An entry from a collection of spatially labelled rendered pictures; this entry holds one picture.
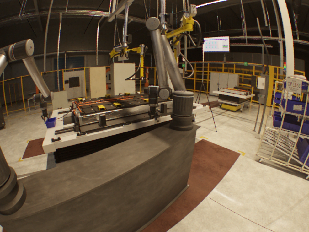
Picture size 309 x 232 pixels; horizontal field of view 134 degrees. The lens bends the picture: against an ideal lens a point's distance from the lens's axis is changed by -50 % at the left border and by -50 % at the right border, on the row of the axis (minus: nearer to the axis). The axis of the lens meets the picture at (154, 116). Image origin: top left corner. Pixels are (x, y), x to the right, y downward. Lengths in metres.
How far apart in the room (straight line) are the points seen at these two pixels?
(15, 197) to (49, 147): 0.81
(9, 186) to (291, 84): 3.08
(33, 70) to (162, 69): 1.22
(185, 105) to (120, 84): 5.77
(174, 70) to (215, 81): 9.91
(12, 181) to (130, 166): 0.66
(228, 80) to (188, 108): 9.73
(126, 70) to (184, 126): 5.94
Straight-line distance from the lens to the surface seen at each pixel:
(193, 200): 1.77
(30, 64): 1.33
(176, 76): 1.47
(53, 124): 1.91
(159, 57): 1.30
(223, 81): 11.03
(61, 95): 6.11
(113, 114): 1.67
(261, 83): 3.68
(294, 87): 2.57
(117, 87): 6.74
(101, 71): 6.54
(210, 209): 1.75
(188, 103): 1.21
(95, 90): 6.48
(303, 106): 2.68
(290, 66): 4.59
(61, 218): 0.83
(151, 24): 1.39
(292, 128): 2.80
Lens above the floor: 1.40
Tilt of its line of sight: 17 degrees down
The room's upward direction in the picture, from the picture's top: straight up
